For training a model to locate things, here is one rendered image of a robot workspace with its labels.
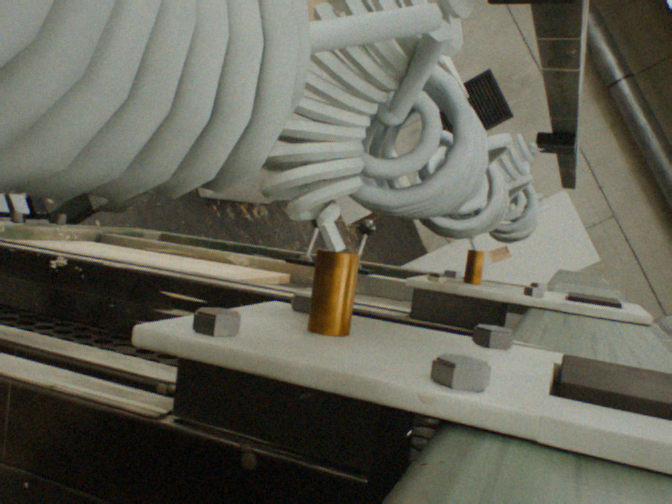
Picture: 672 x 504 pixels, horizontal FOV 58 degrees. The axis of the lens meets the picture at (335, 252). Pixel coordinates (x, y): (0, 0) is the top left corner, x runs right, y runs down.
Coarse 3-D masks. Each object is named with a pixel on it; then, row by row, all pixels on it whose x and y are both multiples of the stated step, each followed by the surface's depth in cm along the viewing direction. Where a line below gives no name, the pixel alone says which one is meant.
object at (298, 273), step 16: (112, 240) 155; (128, 240) 153; (144, 240) 153; (192, 256) 146; (208, 256) 145; (224, 256) 143; (240, 256) 142; (256, 256) 144; (288, 272) 137; (304, 272) 136; (368, 288) 130; (384, 288) 129; (400, 288) 128
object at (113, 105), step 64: (0, 0) 6; (64, 0) 7; (128, 0) 8; (192, 0) 9; (256, 0) 10; (0, 64) 7; (64, 64) 7; (128, 64) 8; (192, 64) 10; (256, 64) 10; (576, 64) 30; (0, 128) 7; (64, 128) 8; (128, 128) 9; (192, 128) 10; (256, 128) 12; (384, 128) 31; (576, 128) 46; (0, 192) 9; (64, 192) 10; (128, 192) 11; (384, 192) 24; (448, 192) 26; (512, 192) 58
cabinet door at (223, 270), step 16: (112, 256) 127; (128, 256) 131; (144, 256) 136; (160, 256) 138; (176, 256) 141; (208, 272) 120; (224, 272) 123; (240, 272) 124; (256, 272) 128; (272, 272) 133
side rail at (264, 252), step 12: (168, 240) 178; (180, 240) 176; (192, 240) 175; (204, 240) 173; (216, 240) 174; (240, 252) 169; (252, 252) 168; (264, 252) 166; (276, 252) 165; (288, 252) 164; (300, 252) 165; (372, 264) 155; (384, 276) 154; (396, 276) 153; (408, 276) 152; (516, 312) 142
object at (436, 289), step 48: (0, 240) 77; (0, 288) 72; (48, 288) 69; (96, 288) 66; (144, 288) 64; (192, 288) 62; (240, 288) 60; (288, 288) 64; (432, 288) 51; (480, 288) 50; (528, 288) 49
